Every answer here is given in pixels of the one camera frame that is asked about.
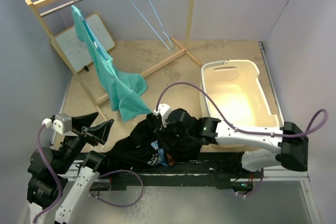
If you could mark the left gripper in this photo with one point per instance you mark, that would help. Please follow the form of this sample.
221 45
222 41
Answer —
98 132

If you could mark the teal t shirt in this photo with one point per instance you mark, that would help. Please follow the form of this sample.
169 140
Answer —
123 89

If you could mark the black t shirt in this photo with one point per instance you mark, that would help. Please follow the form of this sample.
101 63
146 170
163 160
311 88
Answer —
145 148

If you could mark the blue hanger of teal shirt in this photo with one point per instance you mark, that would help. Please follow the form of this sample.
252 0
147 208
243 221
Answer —
85 34

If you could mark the blue hanger of black shirt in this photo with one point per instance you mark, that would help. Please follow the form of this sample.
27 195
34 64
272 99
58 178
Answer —
148 13

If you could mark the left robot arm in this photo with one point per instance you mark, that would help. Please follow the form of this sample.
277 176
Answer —
48 167

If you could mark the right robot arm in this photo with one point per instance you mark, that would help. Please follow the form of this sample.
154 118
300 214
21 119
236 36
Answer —
286 146

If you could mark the small whiteboard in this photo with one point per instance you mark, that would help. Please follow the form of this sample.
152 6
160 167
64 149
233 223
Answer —
76 51

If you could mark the white laundry basket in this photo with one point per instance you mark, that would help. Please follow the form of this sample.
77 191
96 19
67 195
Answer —
232 91

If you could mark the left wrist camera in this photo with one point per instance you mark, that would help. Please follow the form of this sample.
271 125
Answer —
60 123

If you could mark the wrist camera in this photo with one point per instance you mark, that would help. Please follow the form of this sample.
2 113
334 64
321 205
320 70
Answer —
60 123
163 111

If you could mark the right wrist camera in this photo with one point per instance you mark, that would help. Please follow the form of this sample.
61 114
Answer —
163 111

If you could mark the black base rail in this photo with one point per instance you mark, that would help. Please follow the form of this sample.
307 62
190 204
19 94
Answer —
216 169

